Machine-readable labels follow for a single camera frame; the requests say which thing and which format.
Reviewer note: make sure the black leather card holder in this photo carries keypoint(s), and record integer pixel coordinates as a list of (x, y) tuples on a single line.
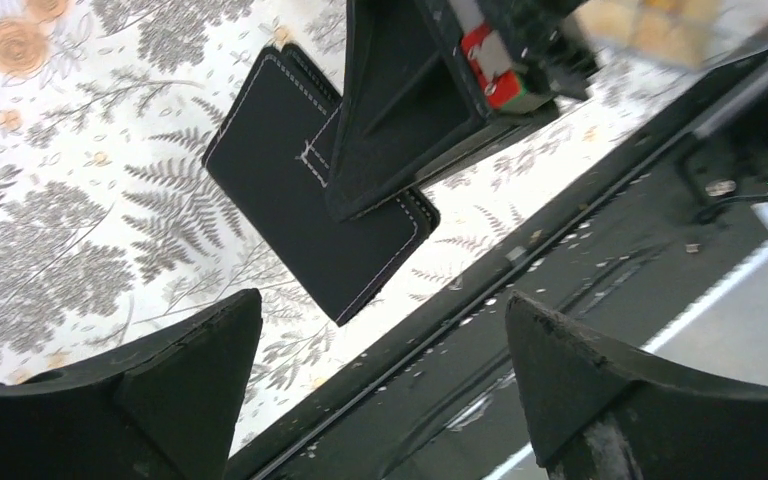
[(271, 157)]

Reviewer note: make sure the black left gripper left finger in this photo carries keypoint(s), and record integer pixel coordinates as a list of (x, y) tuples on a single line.
[(160, 407)]

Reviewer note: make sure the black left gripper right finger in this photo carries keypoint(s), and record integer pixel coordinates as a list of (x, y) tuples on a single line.
[(599, 408)]

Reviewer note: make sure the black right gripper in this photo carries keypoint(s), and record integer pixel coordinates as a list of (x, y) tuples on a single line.
[(432, 87)]

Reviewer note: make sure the floral tablecloth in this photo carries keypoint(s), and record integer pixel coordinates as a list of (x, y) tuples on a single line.
[(110, 230)]

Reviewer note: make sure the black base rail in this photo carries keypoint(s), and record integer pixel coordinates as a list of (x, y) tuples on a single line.
[(662, 244)]

